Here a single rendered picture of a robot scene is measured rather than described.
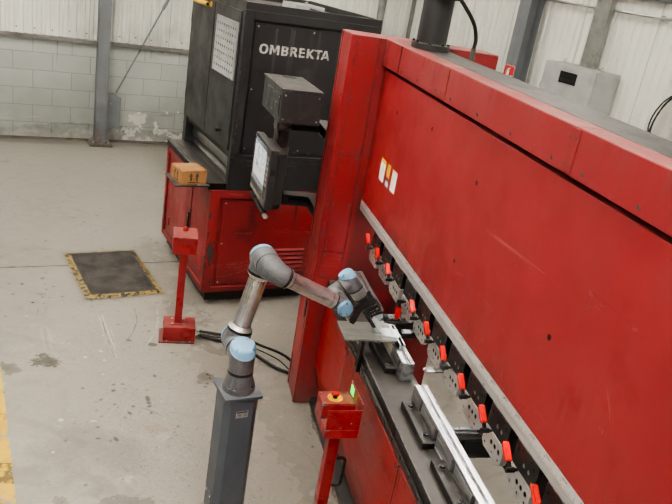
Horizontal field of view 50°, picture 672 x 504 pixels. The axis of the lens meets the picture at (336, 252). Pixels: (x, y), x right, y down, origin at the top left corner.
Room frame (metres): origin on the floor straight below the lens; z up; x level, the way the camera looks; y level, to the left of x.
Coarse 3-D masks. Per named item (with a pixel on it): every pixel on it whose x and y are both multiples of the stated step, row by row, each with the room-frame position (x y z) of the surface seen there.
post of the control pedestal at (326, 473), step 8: (328, 440) 2.80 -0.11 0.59; (336, 440) 2.81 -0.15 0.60; (328, 448) 2.80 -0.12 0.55; (336, 448) 2.81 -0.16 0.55; (328, 456) 2.80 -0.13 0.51; (336, 456) 2.81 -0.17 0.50; (328, 464) 2.80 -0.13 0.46; (320, 472) 2.83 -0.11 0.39; (328, 472) 2.80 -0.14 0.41; (320, 480) 2.81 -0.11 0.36; (328, 480) 2.81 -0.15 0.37; (320, 488) 2.80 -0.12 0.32; (328, 488) 2.81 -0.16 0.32; (320, 496) 2.80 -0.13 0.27; (328, 496) 2.81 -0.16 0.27
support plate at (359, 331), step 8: (344, 328) 3.14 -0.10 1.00; (352, 328) 3.16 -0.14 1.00; (360, 328) 3.17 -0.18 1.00; (368, 328) 3.19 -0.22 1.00; (344, 336) 3.06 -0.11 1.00; (352, 336) 3.08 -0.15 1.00; (360, 336) 3.09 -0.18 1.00; (368, 336) 3.10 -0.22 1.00; (376, 336) 3.12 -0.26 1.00; (384, 336) 3.13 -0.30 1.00
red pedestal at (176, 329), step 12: (180, 228) 4.60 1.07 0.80; (192, 228) 4.64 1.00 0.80; (180, 240) 4.43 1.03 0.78; (192, 240) 4.45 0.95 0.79; (180, 252) 4.43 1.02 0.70; (192, 252) 4.45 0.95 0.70; (180, 264) 4.51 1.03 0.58; (180, 276) 4.51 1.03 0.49; (180, 288) 4.51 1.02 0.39; (180, 300) 4.51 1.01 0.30; (180, 312) 4.51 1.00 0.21; (168, 324) 4.48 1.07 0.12; (180, 324) 4.49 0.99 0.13; (192, 324) 4.53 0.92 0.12; (168, 336) 4.44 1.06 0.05; (180, 336) 4.46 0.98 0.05; (192, 336) 4.48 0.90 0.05
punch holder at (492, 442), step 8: (496, 408) 2.10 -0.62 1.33; (496, 416) 2.09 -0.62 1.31; (488, 424) 2.12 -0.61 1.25; (496, 424) 2.07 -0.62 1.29; (504, 424) 2.03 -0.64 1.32; (496, 432) 2.06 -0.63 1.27; (504, 432) 2.02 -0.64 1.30; (512, 432) 1.99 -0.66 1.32; (488, 440) 2.09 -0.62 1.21; (496, 440) 2.04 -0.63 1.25; (504, 440) 2.00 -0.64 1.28; (512, 440) 1.99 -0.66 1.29; (488, 448) 2.07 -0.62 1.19; (496, 448) 2.03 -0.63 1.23; (512, 448) 1.99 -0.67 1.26; (496, 456) 2.02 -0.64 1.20; (512, 456) 2.00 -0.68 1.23; (496, 464) 2.00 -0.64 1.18; (504, 464) 1.99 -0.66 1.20
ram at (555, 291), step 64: (384, 128) 3.83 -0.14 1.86; (448, 128) 3.00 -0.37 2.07; (384, 192) 3.63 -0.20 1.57; (448, 192) 2.86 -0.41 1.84; (512, 192) 2.36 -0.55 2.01; (576, 192) 2.01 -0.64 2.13; (448, 256) 2.72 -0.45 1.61; (512, 256) 2.25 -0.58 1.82; (576, 256) 1.93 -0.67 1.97; (640, 256) 1.68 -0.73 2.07; (512, 320) 2.15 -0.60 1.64; (576, 320) 1.84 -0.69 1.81; (640, 320) 1.61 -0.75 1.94; (512, 384) 2.05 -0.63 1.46; (576, 384) 1.76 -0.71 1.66; (640, 384) 1.54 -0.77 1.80; (576, 448) 1.68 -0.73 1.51; (640, 448) 1.48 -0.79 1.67
